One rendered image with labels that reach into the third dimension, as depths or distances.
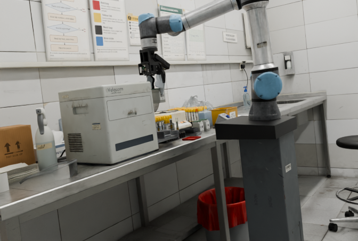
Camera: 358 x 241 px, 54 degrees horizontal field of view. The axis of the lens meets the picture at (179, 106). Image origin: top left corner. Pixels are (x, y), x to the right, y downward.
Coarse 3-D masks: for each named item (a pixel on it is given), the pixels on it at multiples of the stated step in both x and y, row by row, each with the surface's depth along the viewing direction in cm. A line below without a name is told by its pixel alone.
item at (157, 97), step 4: (152, 92) 160; (156, 92) 159; (164, 92) 161; (152, 96) 161; (156, 96) 159; (160, 96) 159; (164, 96) 161; (156, 100) 160; (160, 100) 159; (164, 100) 161
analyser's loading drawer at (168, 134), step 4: (160, 132) 159; (164, 132) 164; (168, 132) 162; (172, 132) 168; (176, 132) 166; (160, 136) 160; (164, 136) 158; (168, 136) 161; (172, 136) 162; (176, 136) 166; (160, 140) 155; (164, 140) 158
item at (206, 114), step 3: (207, 111) 207; (210, 111) 211; (198, 114) 205; (201, 114) 204; (204, 114) 203; (207, 114) 206; (210, 114) 210; (201, 117) 204; (204, 117) 203; (207, 117) 206; (210, 117) 210; (210, 120) 210; (210, 123) 209; (210, 126) 208; (213, 126) 209
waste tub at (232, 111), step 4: (216, 108) 226; (220, 108) 228; (224, 108) 226; (228, 108) 225; (232, 108) 216; (236, 108) 220; (212, 112) 217; (216, 112) 215; (220, 112) 214; (224, 112) 212; (228, 112) 212; (232, 112) 216; (236, 112) 220; (212, 116) 218; (216, 116) 216; (232, 116) 216; (236, 116) 219
